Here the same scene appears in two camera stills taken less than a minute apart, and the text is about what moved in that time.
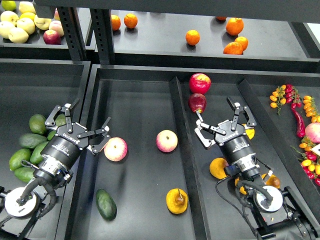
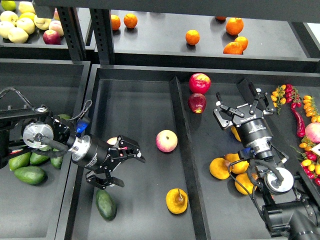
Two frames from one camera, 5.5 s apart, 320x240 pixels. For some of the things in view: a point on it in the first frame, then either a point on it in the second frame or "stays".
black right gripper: x=231 y=136 -> x=254 y=132
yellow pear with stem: x=177 y=200 stays
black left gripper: x=63 y=150 -> x=95 y=154
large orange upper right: x=234 y=26 stays
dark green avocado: x=106 y=204 stays
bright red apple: x=200 y=83 stays
